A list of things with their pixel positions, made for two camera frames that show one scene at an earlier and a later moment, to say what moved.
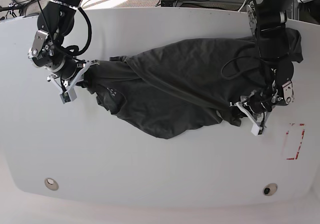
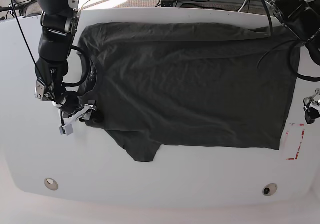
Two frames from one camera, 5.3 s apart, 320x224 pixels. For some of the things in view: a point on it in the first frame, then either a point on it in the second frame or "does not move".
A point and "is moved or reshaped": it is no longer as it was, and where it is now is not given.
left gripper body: x=72 y=71 → x=70 y=103
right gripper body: x=258 y=106 → x=312 y=106
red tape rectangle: x=300 y=142 does not move
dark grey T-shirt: x=183 y=87 is moved or reshaped
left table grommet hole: x=51 y=184 does not move
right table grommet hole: x=270 y=189 does not move
